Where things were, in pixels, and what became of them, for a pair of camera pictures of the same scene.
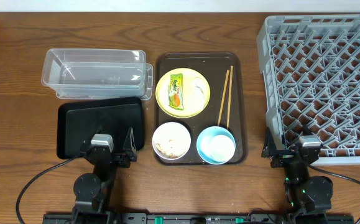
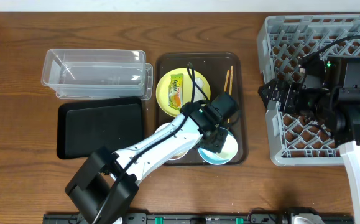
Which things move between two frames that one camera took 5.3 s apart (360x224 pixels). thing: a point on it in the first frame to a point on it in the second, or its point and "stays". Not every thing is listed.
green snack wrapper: x=175 y=91 stays
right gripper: x=284 y=158 to x=293 y=90
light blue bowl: x=216 y=145 stays
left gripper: x=110 y=156 to x=216 y=142
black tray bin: x=78 y=121 stays
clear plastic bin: x=97 y=74 stays
